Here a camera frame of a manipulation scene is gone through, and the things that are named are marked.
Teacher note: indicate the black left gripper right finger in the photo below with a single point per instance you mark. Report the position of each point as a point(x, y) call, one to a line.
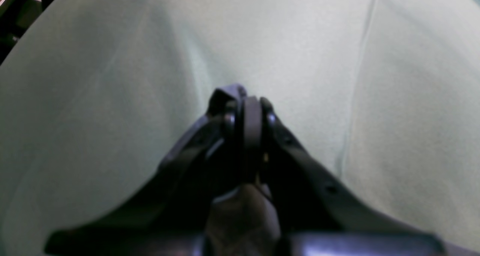
point(318, 216)

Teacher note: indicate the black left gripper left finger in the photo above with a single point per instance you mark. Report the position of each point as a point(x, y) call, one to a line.
point(167, 216)

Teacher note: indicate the dark grey t-shirt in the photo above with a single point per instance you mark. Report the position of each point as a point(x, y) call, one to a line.
point(243, 221)

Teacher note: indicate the pale green table cloth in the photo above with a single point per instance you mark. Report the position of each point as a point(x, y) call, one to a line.
point(384, 93)

